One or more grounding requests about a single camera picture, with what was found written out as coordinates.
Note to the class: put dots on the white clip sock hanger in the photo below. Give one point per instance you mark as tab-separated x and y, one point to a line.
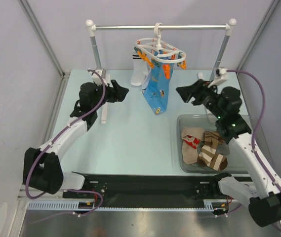
153	50

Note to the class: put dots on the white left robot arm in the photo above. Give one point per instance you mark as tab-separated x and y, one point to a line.
42	166

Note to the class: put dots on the white striped sock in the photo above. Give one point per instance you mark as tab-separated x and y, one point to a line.
147	79
140	70

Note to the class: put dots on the blue slotted cable duct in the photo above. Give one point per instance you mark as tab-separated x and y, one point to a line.
61	205

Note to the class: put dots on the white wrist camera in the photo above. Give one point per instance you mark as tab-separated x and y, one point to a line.
220	77
99	76

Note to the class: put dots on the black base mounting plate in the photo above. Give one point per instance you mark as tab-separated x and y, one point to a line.
161	192

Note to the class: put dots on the clear plastic bin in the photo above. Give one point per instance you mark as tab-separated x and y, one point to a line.
236	163

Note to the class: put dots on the white drying rack stand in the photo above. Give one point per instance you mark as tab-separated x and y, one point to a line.
228	28

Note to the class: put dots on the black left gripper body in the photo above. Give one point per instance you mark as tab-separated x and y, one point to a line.
109	95

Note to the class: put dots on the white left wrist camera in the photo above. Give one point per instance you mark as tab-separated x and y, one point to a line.
99	76

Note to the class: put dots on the blue cartoon print sock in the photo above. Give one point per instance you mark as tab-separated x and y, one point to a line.
156	94

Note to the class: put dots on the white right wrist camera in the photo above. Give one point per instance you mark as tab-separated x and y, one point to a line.
220	77

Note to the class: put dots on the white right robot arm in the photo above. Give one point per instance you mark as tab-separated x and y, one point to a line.
264	200

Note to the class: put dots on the brown striped sock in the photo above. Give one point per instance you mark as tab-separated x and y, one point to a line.
210	158
213	139

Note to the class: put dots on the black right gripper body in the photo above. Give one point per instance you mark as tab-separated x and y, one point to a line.
196	91

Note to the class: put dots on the beige red sock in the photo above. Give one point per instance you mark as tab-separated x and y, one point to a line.
190	153
192	136

